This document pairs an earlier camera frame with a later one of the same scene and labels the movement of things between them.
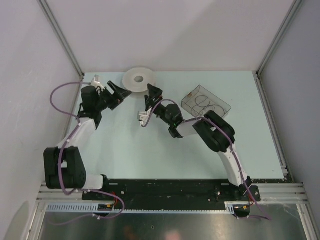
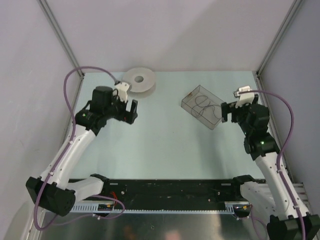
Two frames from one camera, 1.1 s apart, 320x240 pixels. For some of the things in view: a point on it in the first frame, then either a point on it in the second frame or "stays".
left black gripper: [116, 98] to [126, 116]
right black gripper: [156, 93] to [231, 108]
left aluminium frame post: [55, 25] stays
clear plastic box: [201, 100] stays
